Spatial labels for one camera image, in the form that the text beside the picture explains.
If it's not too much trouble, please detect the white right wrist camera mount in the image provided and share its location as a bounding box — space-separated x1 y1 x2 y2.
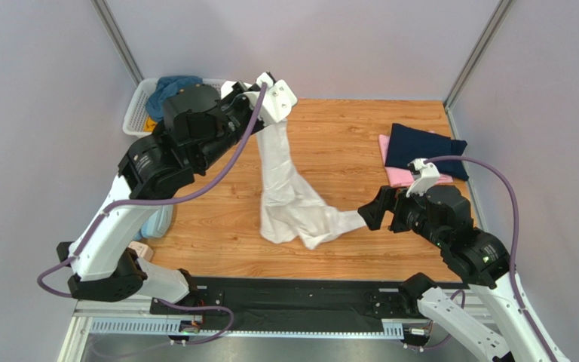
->
406 158 440 198

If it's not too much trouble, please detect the corner aluminium post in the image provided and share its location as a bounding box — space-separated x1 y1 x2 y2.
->
443 0 516 112
90 0 144 86

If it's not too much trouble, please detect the right corner aluminium post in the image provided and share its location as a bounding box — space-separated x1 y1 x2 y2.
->
443 0 516 112

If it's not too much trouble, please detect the beige power strip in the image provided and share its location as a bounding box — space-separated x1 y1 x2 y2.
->
128 241 154 262

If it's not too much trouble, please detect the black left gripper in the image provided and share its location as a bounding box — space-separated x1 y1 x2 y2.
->
195 81 266 173

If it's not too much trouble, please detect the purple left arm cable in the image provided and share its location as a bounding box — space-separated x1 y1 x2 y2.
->
37 82 269 348

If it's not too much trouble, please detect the folded pink t-shirt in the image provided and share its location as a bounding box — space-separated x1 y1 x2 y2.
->
378 131 455 189

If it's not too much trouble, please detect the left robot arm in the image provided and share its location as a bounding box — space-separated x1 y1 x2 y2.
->
58 82 268 303

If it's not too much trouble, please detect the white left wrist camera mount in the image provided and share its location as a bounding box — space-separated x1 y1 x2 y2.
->
244 72 299 127

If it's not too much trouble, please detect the white t-shirt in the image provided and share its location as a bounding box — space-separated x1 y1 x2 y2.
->
256 120 366 250

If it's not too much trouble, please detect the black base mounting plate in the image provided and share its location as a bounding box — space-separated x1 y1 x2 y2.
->
149 276 471 333

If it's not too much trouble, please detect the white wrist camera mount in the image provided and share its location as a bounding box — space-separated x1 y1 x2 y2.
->
244 72 299 127
406 158 440 198

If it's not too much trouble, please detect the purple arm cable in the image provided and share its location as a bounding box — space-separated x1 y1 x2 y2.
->
400 155 556 362
37 82 269 348

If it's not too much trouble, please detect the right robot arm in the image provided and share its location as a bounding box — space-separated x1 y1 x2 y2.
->
358 185 568 361

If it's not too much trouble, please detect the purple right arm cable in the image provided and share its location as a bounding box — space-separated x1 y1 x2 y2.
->
400 155 556 362

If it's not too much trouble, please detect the crumpled blue t-shirt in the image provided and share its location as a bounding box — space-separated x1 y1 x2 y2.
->
145 75 203 122

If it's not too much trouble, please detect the left corner aluminium post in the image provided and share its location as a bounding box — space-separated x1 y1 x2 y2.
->
90 0 144 86

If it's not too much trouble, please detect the yellow t-shirt in basket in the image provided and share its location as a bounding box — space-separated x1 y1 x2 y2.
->
143 116 158 133

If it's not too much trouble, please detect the folded navy t-shirt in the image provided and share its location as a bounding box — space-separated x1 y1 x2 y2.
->
385 123 467 170

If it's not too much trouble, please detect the white plastic laundry basket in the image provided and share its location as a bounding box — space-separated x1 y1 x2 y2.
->
121 78 226 138

